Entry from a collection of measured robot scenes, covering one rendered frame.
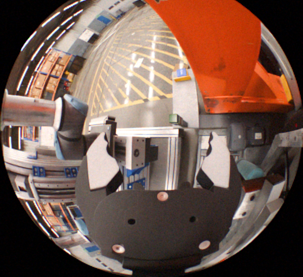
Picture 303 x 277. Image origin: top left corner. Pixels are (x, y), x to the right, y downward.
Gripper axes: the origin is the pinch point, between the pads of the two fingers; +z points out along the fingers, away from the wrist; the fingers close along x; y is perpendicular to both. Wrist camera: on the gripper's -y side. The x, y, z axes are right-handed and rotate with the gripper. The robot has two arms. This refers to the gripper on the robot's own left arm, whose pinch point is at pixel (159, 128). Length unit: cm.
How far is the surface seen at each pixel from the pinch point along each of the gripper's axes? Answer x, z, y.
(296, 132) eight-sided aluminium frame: 33.2, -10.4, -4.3
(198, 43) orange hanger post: 6.2, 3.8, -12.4
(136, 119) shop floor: -27, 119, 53
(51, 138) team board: -506, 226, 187
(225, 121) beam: 60, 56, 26
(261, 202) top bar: 12.0, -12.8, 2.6
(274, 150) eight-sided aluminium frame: 40.5, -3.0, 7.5
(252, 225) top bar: 11.4, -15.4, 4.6
